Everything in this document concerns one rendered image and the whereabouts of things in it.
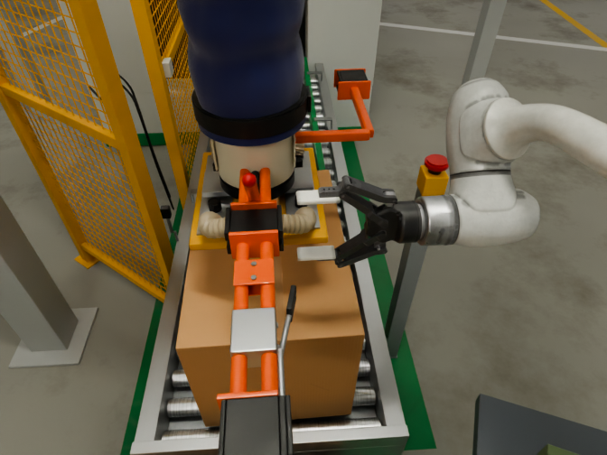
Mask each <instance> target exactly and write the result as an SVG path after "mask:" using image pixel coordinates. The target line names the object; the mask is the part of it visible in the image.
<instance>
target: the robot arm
mask: <svg viewBox="0 0 607 455"><path fill-rule="evenodd" d="M535 141H542V142H547V143H550V144H552V145H554V146H556V147H558V148H559V149H561V150H562V151H564V152H565V153H568V154H569V155H571V156H572V157H574V158H575V159H576V160H577V161H579V162H580V163H582V164H584V165H585V166H587V167H588V168H590V169H591V170H593V171H594V172H597V173H598V174H600V175H601V176H602V177H603V178H605V179H606V180H607V124H605V123H603V122H601V121H599V120H597V119H595V118H593V117H591V116H588V115H586V114H584V113H582V112H579V111H577V110H574V109H572V108H570V107H564V106H559V105H555V104H527V105H522V104H521V103H520V102H518V101H517V100H516V99H514V98H511V97H509V93H508V91H507V90H506V89H505V88H504V87H503V86H502V85H501V84H500V83H499V82H498V81H497V80H494V79H489V78H479V79H473V80H470V81H468V82H466V83H464V84H462V85H461V86H460V87H459V88H458V89H457V90H456V91H455V92H454V93H453V96H452V99H451V101H450V104H449V107H448V112H447V118H446V153H447V162H448V164H449V170H450V188H449V193H448V195H438V196H421V197H418V198H417V199H416V201H414V200H409V201H397V196H396V193H395V191H394V190H393V189H381V188H380V187H377V186H374V185H372V184H369V183H366V182H364V181H360V180H358V179H355V178H352V177H350V176H348V175H344V176H342V178H341V179H342V181H339V182H337V186H332V187H321V188H318V190H298V191H297V192H296V199H297V205H313V204H331V203H340V201H341V200H340V199H342V200H344V201H346V202H347V203H349V204H350V205H351V206H352V207H354V208H355V209H358V210H359V211H361V212H362V213H364V214H365V215H366V216H365V218H366V221H365V223H364V228H363V229H362V230H361V231H360V233H359V234H358V235H356V236H355V237H353V238H351V239H350V240H348V241H346V242H345V243H343V244H342V245H340V246H338V247H336V248H334V246H307V247H297V257H298V261H310V260H317V261H331V260H332V261H334V262H335V264H336V265H337V267H338V268H342V267H344V266H347V265H351V264H354V263H357V262H358V261H361V260H364V259H366V258H369V257H371V256H374V255H383V254H385V253H386V252H387V248H386V242H387V241H390V240H393V241H396V242H398V243H399V244H404V243H416V242H417V243H418V244H419V245H420V246H441V245H444V246H449V245H458V246H465V247H487V246H500V245H505V244H509V243H514V242H518V241H520V240H523V239H526V238H528V237H530V236H532V235H533V234H534V232H535V231H536V230H537V227H538V224H539V220H540V207H539V204H538V202H537V200H536V199H535V198H534V197H533V196H531V195H530V194H528V193H527V192H525V191H523V190H521V189H515V186H514V184H513V181H512V178H511V171H510V166H511V162H514V161H515V160H516V158H519V157H520V156H521V155H523V154H524V153H525V152H526V150H527V149H528V147H529V145H530V143H532V142H535ZM360 195H361V196H363V197H366V198H369V199H372V200H375V201H378V202H382V203H383V204H382V205H380V206H377V205H376V204H374V203H373V202H371V201H367V200H365V199H364V198H362V197H361V196H360ZM342 259H343V260H344V261H342Z"/></svg>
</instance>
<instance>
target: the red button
mask: <svg viewBox="0 0 607 455"><path fill-rule="evenodd" d="M424 164H425V167H426V168H428V171H429V173H431V174H433V175H439V174H441V172H443V171H445V170H447V169H448V168H449V164H448V162H447V158H446V157H445V156H443V155H440V154H430V155H428V156H426V157H425V162H424Z"/></svg>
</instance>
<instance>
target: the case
mask: <svg viewBox="0 0 607 455"><path fill-rule="evenodd" d="M317 173H318V179H319V183H320V188H321V187H332V179H331V175H330V171H329V170H322V171H317ZM323 210H324V216H325V221H326V227H327V231H328V242H327V243H317V244H301V245H284V251H279V254H280V256H274V270H275V316H276V322H278V328H276V332H277V344H278V345H279V346H280V341H281V338H282V333H283V329H284V325H285V317H286V306H287V302H288V297H289V293H290V289H291V285H295V286H296V303H295V307H294V316H293V320H292V322H290V327H289V331H288V335H287V340H286V344H285V352H284V370H285V395H290V400H291V415H292V420H295V419H305V418H316V417H326V416H337V415H347V414H351V409H352V404H353V399H354V394H355V388H356V384H357V378H358V373H359V367H360V358H361V352H362V348H363V342H364V337H365V332H364V328H363V324H362V319H361V315H360V307H359V304H358V299H357V295H356V291H355V286H354V282H353V278H352V274H351V269H350V265H347V266H344V267H342V268H338V267H337V265H336V264H335V262H334V261H332V260H331V261H317V260H310V261H298V257H297V247H307V246H334V248H336V247H338V246H340V245H342V244H343V243H345V241H344V236H343V233H342V228H341V221H340V217H339V212H338V208H337V204H336V203H331V204H323ZM235 261H236V259H233V258H232V254H230V255H229V254H228V251H227V248H220V249H204V250H190V253H189V260H188V266H187V273H186V279H185V285H184V292H183V297H182V309H181V316H180V322H179V329H178V335H177V341H176V351H177V354H178V356H179V359H180V361H181V363H182V368H183V370H184V373H185V375H186V377H187V380H188V382H189V385H190V388H191V391H192V393H193V396H194V399H195V401H196V404H197V405H198V408H199V411H200V413H201V418H202V420H203V422H204V424H205V427H212V426H219V423H220V410H219V405H218V402H217V394H227V393H229V387H230V368H231V355H230V353H229V348H230V335H231V329H230V326H231V317H232V311H233V310H234V291H235V286H234V285H233V281H234V263H235ZM251 391H261V367H250V368H248V369H247V392H251Z"/></svg>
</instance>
